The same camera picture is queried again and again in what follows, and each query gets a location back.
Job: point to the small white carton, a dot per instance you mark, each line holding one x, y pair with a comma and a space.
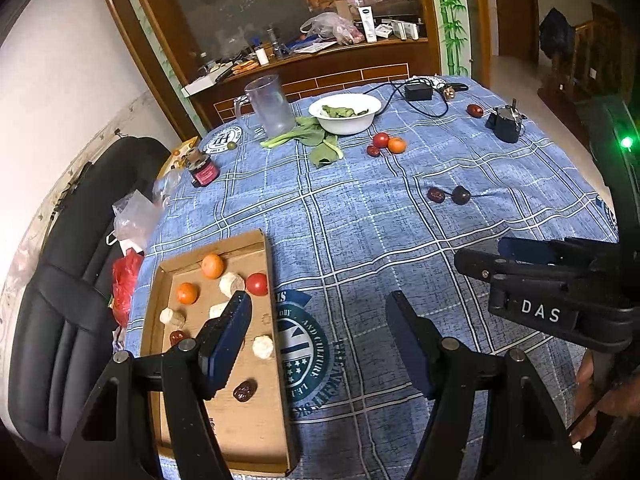
410, 31

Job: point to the white garlic piece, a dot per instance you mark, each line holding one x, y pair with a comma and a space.
263, 346

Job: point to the white bowl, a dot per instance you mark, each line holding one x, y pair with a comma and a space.
345, 126

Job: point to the person's right hand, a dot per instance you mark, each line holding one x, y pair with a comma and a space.
585, 385

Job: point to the red tomato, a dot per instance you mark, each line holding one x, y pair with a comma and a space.
257, 284
382, 140

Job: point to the blue plaid tablecloth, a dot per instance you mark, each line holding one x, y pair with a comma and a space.
350, 220

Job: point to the wooden cabinet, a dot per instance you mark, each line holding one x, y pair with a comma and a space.
350, 75

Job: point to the clear plastic bag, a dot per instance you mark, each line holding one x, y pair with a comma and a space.
135, 212

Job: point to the white tube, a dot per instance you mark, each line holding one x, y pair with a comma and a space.
368, 22

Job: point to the green bok choy stalk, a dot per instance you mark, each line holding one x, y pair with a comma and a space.
295, 132

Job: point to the translucent plastic bag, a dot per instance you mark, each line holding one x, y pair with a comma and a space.
330, 25

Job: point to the green bok choy leaf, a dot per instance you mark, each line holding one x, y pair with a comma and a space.
324, 152

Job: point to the flat white box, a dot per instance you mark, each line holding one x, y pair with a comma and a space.
200, 86

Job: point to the red date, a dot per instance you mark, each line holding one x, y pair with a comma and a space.
176, 337
436, 195
245, 390
372, 150
475, 110

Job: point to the black leather sofa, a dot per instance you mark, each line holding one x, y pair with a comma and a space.
65, 260

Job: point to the clear plastic mug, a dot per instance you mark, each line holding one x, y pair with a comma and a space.
270, 107

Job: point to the yellow plate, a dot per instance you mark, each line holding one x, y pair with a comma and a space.
185, 152

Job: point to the brown cardboard box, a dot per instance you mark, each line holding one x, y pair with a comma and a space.
260, 435

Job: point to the red plastic bag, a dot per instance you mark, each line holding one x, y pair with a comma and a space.
125, 285

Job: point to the orange mandarin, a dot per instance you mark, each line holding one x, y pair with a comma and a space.
188, 293
212, 266
397, 145

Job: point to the wooden chair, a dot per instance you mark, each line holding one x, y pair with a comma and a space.
600, 60

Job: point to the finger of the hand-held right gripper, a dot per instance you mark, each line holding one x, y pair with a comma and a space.
530, 250
480, 265

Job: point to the dark jar with red label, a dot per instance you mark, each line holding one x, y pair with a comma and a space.
203, 170

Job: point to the dark bag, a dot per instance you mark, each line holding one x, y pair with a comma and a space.
555, 35

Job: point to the wooden door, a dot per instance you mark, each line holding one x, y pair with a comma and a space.
515, 5

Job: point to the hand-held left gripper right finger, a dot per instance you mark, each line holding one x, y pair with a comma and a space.
407, 340

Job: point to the green leaves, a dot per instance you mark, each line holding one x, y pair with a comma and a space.
345, 110

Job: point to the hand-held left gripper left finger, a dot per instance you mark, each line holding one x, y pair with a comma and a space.
232, 340

